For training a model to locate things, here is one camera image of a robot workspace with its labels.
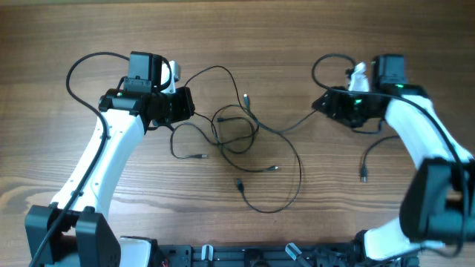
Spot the black cable silver plug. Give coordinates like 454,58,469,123
210,104,318,214

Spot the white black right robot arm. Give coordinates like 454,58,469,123
312,54,474,262

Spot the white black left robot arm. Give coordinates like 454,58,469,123
24,51,194,266

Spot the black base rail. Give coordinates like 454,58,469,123
145,243,420,267

